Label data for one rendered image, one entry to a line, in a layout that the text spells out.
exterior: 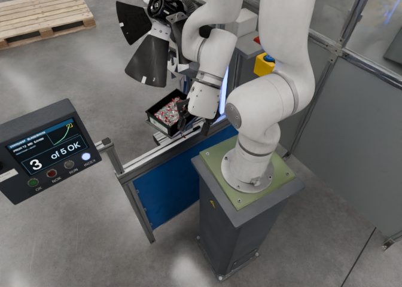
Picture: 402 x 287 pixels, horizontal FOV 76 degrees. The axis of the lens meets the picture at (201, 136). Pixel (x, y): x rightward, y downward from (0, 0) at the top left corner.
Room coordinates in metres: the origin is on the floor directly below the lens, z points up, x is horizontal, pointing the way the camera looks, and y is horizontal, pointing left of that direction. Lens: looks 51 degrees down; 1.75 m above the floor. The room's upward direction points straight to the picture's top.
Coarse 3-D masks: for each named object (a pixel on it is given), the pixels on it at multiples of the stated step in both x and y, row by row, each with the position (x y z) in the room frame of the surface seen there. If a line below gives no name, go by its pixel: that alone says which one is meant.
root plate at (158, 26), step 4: (156, 24) 1.18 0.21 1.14; (160, 24) 1.18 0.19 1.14; (152, 28) 1.16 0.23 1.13; (156, 28) 1.17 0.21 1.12; (160, 28) 1.17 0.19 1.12; (164, 28) 1.17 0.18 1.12; (168, 28) 1.18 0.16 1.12; (152, 32) 1.15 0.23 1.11; (156, 32) 1.16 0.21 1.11; (164, 32) 1.16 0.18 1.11; (168, 32) 1.16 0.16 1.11; (160, 36) 1.15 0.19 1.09; (164, 36) 1.15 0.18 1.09; (168, 36) 1.15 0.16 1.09
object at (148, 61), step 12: (156, 36) 1.14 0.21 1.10; (144, 48) 1.11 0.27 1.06; (156, 48) 1.11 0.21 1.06; (168, 48) 1.12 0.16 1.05; (132, 60) 1.08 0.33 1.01; (144, 60) 1.07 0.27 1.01; (156, 60) 1.07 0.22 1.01; (132, 72) 1.05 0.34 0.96; (144, 72) 1.03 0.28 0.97; (156, 72) 1.03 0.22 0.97; (156, 84) 0.99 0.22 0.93
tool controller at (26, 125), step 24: (24, 120) 0.47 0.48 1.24; (48, 120) 0.46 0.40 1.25; (72, 120) 0.48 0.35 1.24; (0, 144) 0.38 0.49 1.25; (24, 144) 0.40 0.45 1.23; (48, 144) 0.42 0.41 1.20; (72, 144) 0.44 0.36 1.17; (0, 168) 0.34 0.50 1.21; (24, 168) 0.37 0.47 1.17; (48, 168) 0.39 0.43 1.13; (72, 168) 0.41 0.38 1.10; (24, 192) 0.33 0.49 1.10
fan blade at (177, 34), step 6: (186, 18) 1.13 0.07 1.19; (174, 24) 1.09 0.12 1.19; (180, 24) 1.09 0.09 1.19; (174, 30) 1.05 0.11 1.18; (180, 30) 1.05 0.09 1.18; (204, 30) 1.04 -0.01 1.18; (210, 30) 1.04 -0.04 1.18; (180, 36) 1.02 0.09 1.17; (204, 36) 1.00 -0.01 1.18; (180, 42) 0.99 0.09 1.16; (180, 48) 0.96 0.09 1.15; (180, 54) 0.94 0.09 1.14; (186, 60) 0.90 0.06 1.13
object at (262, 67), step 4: (260, 56) 1.02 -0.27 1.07; (264, 56) 1.02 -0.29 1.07; (256, 60) 1.02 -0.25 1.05; (260, 60) 1.00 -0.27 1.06; (264, 60) 0.99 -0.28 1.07; (256, 64) 1.01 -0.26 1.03; (260, 64) 0.99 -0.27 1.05; (264, 64) 0.97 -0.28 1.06; (268, 64) 0.96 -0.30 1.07; (272, 64) 0.96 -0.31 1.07; (256, 68) 1.01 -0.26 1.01; (260, 68) 0.99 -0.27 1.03; (264, 68) 0.97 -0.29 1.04; (268, 68) 0.95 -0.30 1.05; (272, 68) 0.94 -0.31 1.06; (256, 72) 1.00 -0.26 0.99; (260, 72) 0.98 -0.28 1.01; (264, 72) 0.97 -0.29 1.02; (268, 72) 0.95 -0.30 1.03; (260, 76) 0.98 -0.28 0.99
